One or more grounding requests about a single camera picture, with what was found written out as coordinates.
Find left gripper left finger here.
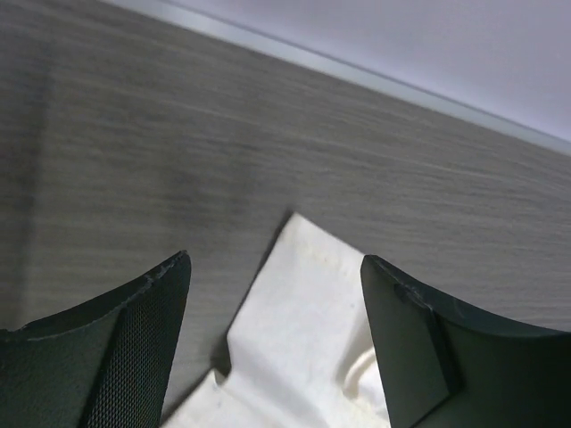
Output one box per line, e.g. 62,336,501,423
1,251,192,427

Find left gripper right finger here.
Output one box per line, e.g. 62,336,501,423
360,255,570,427

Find cream white t shirt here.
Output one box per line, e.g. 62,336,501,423
168,214,389,427

